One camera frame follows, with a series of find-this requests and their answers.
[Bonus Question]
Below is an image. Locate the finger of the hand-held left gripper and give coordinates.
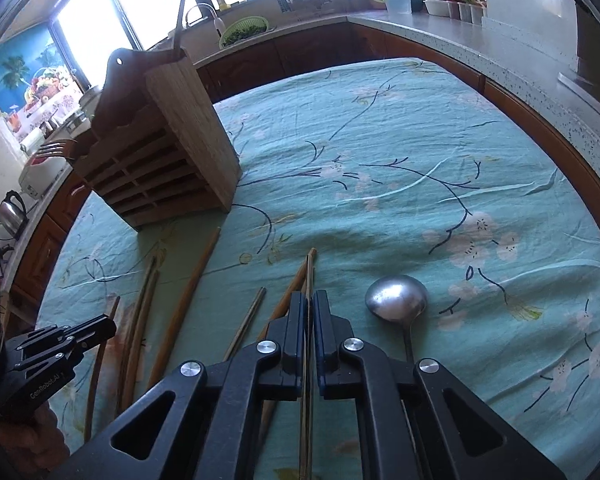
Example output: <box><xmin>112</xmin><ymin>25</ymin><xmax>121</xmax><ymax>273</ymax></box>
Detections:
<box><xmin>7</xmin><ymin>314</ymin><xmax>117</xmax><ymax>359</ymax></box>
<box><xmin>12</xmin><ymin>344</ymin><xmax>87</xmax><ymax>387</ymax></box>

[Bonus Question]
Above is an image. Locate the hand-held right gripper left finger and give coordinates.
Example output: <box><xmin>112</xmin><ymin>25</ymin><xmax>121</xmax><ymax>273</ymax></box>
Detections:
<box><xmin>44</xmin><ymin>290</ymin><xmax>311</xmax><ymax>480</ymax></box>

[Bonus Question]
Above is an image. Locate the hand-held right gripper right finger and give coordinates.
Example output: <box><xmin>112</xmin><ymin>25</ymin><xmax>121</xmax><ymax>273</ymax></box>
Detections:
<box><xmin>312</xmin><ymin>290</ymin><xmax>568</xmax><ymax>480</ymax></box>

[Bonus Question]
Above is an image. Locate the metal ladle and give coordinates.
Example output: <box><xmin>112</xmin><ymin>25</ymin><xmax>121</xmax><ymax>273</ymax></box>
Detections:
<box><xmin>364</xmin><ymin>274</ymin><xmax>429</xmax><ymax>366</ymax></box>

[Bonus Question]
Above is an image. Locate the wooden utensil holder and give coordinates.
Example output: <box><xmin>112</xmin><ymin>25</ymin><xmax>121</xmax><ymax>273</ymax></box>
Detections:
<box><xmin>72</xmin><ymin>47</ymin><xmax>243</xmax><ymax>231</ymax></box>

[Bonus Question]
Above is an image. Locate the person's left hand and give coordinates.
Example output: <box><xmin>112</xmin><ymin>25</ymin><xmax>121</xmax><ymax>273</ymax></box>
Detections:
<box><xmin>0</xmin><ymin>402</ymin><xmax>71</xmax><ymax>474</ymax></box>

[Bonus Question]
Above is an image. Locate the steel kettle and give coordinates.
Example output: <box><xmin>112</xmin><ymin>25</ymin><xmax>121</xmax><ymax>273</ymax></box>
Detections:
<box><xmin>0</xmin><ymin>190</ymin><xmax>28</xmax><ymax>241</ymax></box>

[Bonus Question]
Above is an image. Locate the white pink rice cooker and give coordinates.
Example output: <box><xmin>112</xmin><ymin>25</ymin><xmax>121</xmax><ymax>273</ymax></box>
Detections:
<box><xmin>17</xmin><ymin>156</ymin><xmax>73</xmax><ymax>201</ymax></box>

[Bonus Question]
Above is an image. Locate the floral teal tablecloth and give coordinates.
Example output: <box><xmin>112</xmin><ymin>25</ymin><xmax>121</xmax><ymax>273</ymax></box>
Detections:
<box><xmin>35</xmin><ymin>57</ymin><xmax>600</xmax><ymax>480</ymax></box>

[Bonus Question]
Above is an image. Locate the silver electric cooker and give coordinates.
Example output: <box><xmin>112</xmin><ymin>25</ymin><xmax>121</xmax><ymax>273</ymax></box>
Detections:
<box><xmin>77</xmin><ymin>85</ymin><xmax>103</xmax><ymax>116</ymax></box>

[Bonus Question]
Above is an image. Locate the green colander with vegetables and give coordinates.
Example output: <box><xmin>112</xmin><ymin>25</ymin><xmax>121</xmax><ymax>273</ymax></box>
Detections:
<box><xmin>219</xmin><ymin>17</ymin><xmax>271</xmax><ymax>48</ymax></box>

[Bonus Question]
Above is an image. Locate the kitchen window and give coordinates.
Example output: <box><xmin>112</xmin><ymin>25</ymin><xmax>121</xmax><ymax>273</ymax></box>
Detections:
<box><xmin>55</xmin><ymin>0</ymin><xmax>456</xmax><ymax>76</ymax></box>

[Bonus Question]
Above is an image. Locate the chrome kitchen faucet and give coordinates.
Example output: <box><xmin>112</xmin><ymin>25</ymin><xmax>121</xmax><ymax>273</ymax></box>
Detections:
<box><xmin>184</xmin><ymin>2</ymin><xmax>226</xmax><ymax>36</ymax></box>

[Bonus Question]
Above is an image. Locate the white condiment container set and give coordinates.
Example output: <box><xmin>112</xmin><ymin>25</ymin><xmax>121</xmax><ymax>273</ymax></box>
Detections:
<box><xmin>447</xmin><ymin>0</ymin><xmax>488</xmax><ymax>25</ymax></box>

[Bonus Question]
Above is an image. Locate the tropical fruit wall poster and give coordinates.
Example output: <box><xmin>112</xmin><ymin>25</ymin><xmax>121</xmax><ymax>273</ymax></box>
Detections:
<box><xmin>0</xmin><ymin>25</ymin><xmax>88</xmax><ymax>133</ymax></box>

